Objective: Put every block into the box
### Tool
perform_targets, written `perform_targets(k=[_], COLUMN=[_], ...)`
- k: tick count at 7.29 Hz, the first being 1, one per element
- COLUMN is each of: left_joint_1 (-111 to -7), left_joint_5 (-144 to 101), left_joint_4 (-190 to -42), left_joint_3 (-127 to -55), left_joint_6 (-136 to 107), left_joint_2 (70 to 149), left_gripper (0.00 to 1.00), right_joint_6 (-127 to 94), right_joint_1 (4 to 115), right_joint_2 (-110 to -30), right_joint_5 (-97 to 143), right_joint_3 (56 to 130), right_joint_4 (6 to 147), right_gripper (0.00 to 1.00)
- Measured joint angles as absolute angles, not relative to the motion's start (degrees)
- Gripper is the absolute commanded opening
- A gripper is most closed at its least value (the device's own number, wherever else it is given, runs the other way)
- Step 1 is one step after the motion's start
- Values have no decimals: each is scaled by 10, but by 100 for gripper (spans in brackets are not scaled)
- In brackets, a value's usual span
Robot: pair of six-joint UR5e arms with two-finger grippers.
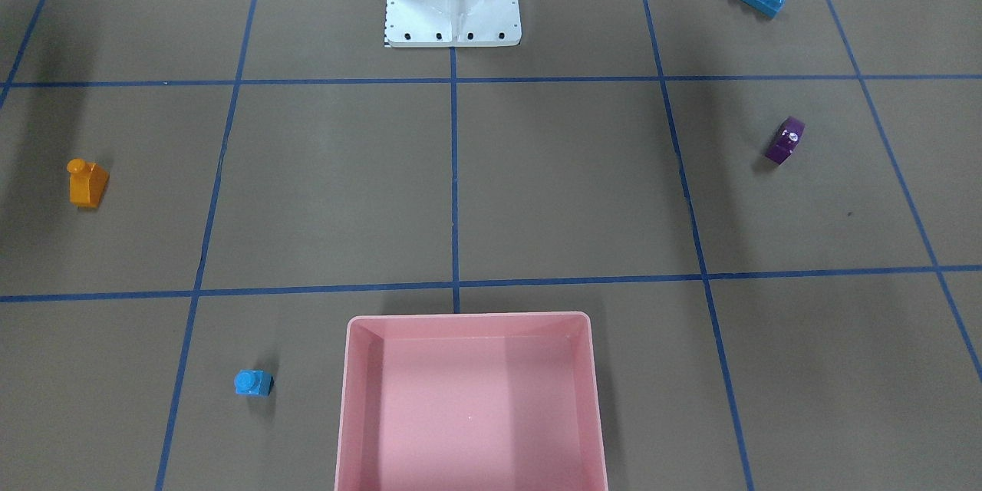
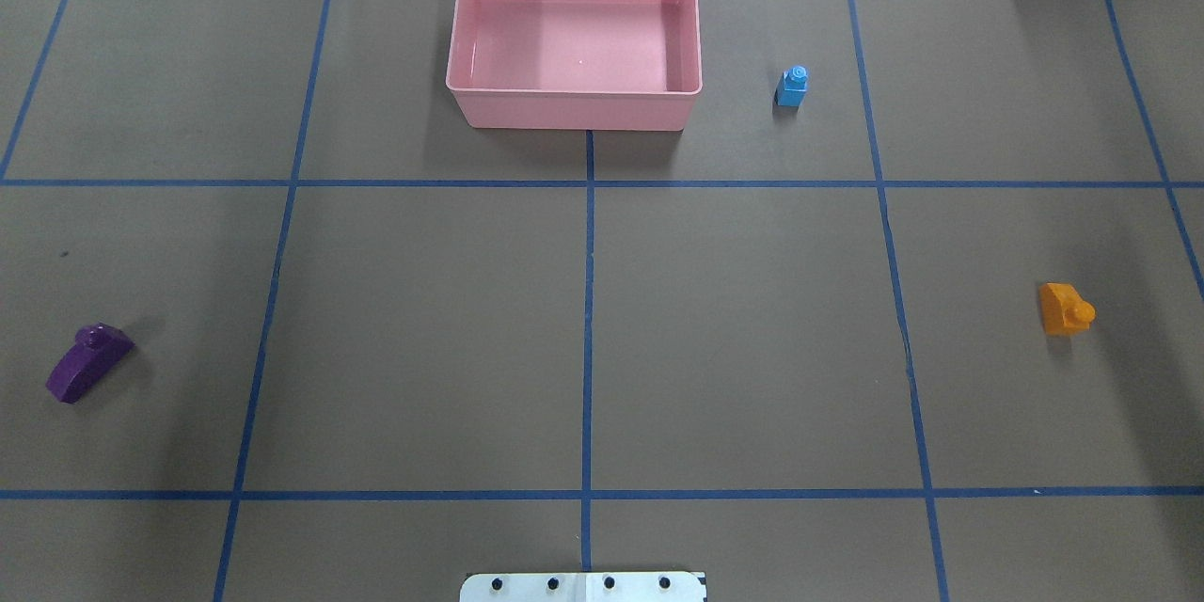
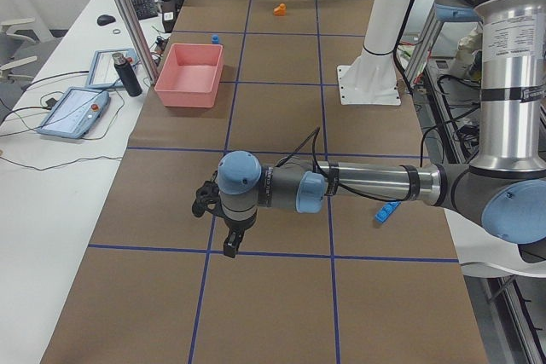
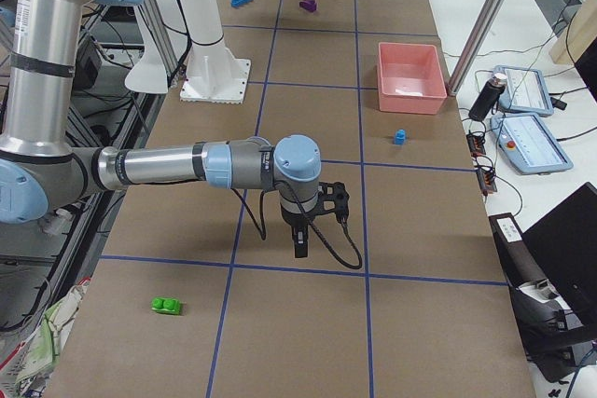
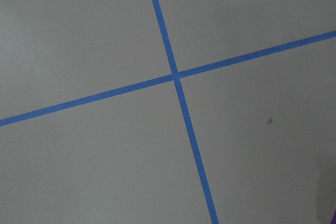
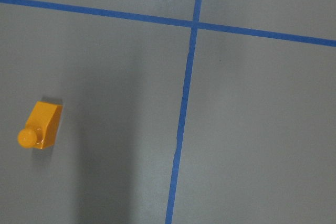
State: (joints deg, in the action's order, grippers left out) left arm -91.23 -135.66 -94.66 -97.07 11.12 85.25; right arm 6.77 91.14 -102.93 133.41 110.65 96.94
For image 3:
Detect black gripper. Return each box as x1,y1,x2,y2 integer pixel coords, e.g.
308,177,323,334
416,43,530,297
223,212,256,258

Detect orange block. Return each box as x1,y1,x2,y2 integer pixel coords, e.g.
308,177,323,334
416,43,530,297
273,3,287,16

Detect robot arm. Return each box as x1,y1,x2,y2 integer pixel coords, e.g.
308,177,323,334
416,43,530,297
192,0,545,257

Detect pink plastic box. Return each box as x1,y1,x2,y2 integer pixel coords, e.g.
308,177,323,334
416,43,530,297
154,43,224,108

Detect long blue block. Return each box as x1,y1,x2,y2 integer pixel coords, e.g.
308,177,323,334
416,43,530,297
374,201,401,223

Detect near blue teach pendant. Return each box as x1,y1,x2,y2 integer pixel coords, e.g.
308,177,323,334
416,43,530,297
35,87,110,139

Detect blue teach pendant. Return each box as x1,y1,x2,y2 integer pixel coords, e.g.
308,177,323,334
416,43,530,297
85,48,139,89
35,87,110,139

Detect black water bottle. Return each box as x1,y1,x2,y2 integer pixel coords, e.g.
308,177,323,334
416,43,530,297
112,52,142,97

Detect far blue teach pendant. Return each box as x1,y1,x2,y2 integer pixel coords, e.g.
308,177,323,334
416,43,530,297
85,48,139,89

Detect black computer mouse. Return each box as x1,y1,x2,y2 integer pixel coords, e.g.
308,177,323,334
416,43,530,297
96,14,116,26

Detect black keyboard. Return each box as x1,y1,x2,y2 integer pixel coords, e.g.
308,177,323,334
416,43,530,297
131,0,158,20

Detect white office chair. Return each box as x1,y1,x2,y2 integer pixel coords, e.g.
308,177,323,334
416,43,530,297
1,18,61,83

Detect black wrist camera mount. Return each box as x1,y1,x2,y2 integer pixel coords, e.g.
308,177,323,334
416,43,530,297
191,181,223,217

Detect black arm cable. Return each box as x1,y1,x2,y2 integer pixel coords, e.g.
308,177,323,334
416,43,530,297
272,125,444,203

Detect white camera mast stand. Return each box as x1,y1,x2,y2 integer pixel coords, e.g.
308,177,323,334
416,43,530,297
337,0,411,106

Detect aluminium frame post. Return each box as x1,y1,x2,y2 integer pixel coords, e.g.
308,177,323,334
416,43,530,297
114,0,159,85

